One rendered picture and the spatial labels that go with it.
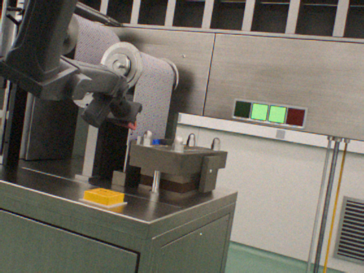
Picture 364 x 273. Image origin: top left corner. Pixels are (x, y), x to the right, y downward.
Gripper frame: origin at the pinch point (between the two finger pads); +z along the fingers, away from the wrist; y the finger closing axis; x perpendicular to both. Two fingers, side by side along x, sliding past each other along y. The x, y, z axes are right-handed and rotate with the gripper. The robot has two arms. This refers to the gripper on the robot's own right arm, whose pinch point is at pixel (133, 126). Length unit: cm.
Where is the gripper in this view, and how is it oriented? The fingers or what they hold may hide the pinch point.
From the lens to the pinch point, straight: 128.0
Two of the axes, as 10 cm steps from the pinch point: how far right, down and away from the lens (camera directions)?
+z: 2.7, 5.1, 8.1
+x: 3.4, -8.4, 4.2
